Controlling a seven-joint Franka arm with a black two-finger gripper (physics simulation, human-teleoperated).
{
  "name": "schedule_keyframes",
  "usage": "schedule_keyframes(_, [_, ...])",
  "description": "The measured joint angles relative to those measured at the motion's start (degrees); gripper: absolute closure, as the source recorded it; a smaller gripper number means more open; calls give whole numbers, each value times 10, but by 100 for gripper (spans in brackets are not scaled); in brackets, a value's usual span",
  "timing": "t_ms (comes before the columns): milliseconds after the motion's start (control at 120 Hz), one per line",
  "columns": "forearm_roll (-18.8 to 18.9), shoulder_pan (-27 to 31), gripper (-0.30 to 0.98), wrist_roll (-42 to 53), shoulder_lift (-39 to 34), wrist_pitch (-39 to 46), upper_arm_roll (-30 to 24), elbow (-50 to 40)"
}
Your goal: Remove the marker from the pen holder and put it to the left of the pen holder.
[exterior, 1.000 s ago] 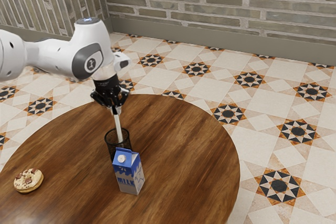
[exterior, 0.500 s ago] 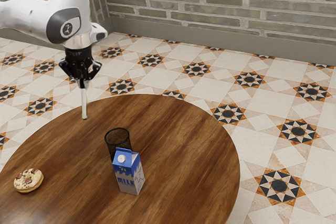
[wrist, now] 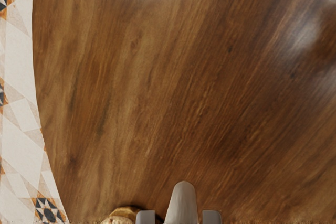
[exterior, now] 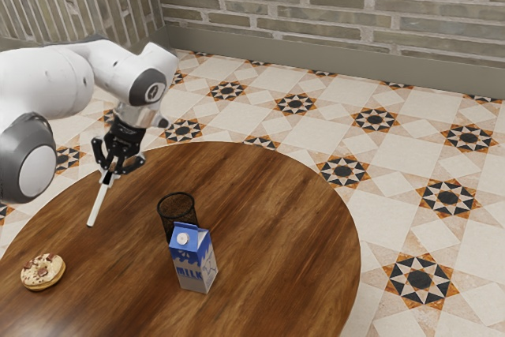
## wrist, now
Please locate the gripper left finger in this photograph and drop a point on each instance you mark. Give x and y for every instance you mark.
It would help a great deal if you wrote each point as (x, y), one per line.
(145, 217)

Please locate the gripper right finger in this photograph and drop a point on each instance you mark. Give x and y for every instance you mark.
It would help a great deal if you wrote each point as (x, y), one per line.
(211, 217)

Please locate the pale grey tapered object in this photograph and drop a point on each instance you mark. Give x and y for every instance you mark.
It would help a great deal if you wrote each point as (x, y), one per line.
(181, 205)

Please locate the tan knobbly round object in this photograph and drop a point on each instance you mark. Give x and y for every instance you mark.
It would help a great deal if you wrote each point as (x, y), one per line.
(119, 216)

